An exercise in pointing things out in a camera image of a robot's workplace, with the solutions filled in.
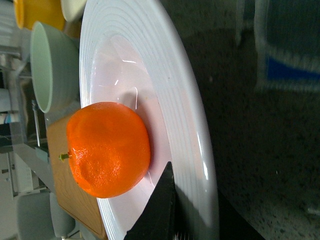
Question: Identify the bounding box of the blue grey cloth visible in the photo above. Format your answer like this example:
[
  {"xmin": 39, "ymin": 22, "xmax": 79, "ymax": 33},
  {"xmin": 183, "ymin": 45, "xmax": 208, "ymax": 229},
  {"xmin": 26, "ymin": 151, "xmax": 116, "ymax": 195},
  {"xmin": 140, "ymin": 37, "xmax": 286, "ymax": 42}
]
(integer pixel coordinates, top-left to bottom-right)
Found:
[{"xmin": 254, "ymin": 0, "xmax": 320, "ymax": 93}]

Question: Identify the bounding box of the wooden cutting board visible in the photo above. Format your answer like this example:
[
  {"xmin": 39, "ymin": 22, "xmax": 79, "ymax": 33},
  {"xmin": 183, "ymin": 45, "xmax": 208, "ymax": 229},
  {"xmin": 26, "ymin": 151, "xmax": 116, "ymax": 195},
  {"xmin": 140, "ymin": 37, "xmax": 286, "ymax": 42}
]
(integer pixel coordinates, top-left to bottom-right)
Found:
[{"xmin": 47, "ymin": 114, "xmax": 108, "ymax": 240}]

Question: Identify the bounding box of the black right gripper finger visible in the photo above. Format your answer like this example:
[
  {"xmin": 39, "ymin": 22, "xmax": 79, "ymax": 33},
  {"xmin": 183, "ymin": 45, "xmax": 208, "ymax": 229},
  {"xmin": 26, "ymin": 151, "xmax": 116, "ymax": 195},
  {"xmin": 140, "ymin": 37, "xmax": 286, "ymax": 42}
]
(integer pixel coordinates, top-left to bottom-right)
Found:
[{"xmin": 124, "ymin": 161, "xmax": 176, "ymax": 240}]

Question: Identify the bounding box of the yellow mug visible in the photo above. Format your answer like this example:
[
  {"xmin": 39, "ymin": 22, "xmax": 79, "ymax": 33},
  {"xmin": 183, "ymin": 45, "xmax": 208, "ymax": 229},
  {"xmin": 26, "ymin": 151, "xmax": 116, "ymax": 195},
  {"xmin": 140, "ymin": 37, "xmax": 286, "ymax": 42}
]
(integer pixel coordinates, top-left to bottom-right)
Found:
[{"xmin": 13, "ymin": 0, "xmax": 65, "ymax": 31}]

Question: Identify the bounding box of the white ribbed plate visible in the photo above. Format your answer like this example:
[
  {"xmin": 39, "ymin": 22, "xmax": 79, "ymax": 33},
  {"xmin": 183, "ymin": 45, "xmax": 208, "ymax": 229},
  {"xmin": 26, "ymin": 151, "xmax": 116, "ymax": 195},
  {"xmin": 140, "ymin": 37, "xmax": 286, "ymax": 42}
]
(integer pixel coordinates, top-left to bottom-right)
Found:
[{"xmin": 79, "ymin": 0, "xmax": 220, "ymax": 240}]

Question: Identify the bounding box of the light green bowl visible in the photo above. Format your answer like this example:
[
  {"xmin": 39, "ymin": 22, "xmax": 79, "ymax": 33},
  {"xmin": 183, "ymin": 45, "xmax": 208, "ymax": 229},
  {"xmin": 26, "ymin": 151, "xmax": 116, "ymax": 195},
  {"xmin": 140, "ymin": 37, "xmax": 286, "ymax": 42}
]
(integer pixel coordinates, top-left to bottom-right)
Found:
[{"xmin": 30, "ymin": 21, "xmax": 80, "ymax": 114}]

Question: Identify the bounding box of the orange mandarin fruit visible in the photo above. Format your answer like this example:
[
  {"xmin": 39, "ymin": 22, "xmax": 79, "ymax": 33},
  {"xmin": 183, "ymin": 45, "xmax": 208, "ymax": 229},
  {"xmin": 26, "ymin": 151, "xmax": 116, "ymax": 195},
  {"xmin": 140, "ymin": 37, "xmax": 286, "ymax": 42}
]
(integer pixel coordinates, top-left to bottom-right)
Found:
[{"xmin": 59, "ymin": 102, "xmax": 151, "ymax": 199}]

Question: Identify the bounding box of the cream bear serving tray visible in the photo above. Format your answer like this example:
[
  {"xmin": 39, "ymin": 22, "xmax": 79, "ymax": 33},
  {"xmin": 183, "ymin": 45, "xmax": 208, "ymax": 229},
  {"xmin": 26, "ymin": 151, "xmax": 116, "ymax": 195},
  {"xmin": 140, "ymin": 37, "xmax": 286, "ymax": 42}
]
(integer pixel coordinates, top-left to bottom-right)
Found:
[{"xmin": 60, "ymin": 0, "xmax": 87, "ymax": 23}]

